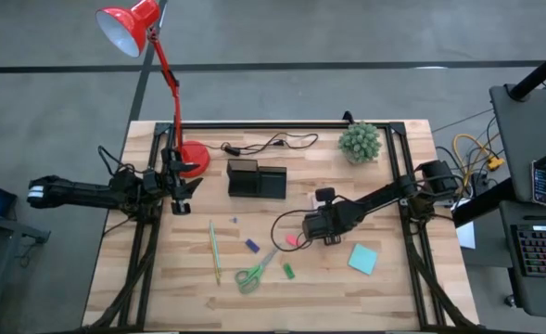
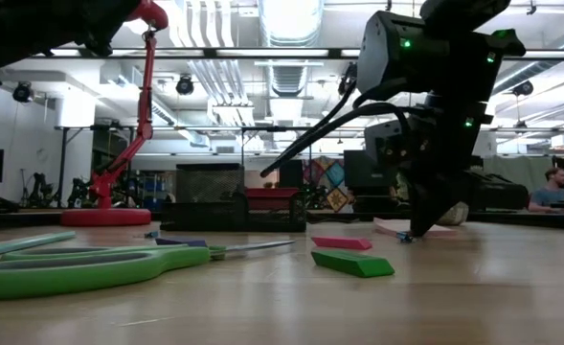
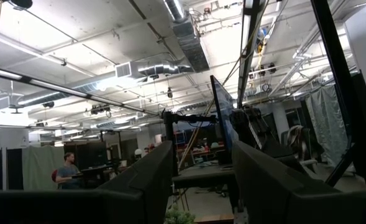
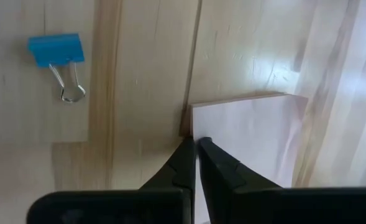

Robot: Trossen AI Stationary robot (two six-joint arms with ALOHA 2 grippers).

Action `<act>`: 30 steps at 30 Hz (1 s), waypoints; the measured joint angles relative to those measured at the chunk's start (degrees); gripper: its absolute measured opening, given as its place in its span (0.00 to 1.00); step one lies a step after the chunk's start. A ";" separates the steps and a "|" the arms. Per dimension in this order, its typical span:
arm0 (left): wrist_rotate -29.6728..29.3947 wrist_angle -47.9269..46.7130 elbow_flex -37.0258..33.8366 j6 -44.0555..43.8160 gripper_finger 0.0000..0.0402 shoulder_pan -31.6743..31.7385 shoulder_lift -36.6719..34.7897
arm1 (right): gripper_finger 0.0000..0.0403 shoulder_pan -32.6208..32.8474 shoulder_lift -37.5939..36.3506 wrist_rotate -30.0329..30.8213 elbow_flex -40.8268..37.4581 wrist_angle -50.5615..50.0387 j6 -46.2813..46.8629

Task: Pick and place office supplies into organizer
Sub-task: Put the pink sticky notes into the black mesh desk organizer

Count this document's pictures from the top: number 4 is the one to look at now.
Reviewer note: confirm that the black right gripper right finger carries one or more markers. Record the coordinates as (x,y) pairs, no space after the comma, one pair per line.
(220,174)

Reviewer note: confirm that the pink sticky note pad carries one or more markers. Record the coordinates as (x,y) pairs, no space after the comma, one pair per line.
(248,130)

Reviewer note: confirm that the purple eraser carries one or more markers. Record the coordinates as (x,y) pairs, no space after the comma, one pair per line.
(55,49)

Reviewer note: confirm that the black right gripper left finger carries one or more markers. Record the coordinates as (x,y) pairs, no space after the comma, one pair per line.
(176,174)

